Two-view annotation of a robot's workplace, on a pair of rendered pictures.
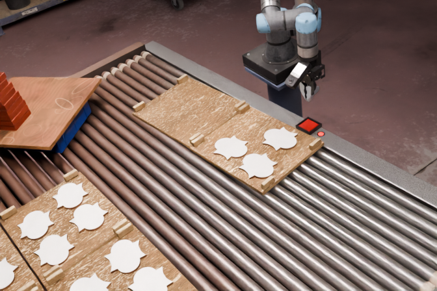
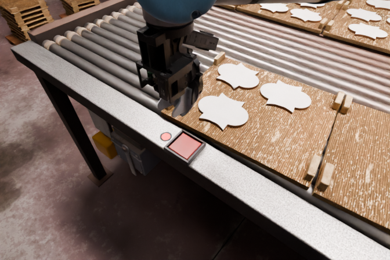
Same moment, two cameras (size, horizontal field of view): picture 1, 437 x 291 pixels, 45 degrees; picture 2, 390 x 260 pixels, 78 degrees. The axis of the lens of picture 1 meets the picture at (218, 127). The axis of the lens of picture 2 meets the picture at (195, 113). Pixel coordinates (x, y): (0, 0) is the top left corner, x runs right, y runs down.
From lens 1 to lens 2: 225 cm
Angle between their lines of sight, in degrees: 95
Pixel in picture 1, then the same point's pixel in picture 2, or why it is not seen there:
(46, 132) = not seen: outside the picture
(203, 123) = (363, 140)
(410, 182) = (75, 78)
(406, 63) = not seen: outside the picture
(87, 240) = (347, 22)
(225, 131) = (313, 124)
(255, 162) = (242, 77)
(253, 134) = (266, 119)
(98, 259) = (323, 14)
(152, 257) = (285, 17)
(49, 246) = (370, 15)
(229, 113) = (336, 165)
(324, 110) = not seen: outside the picture
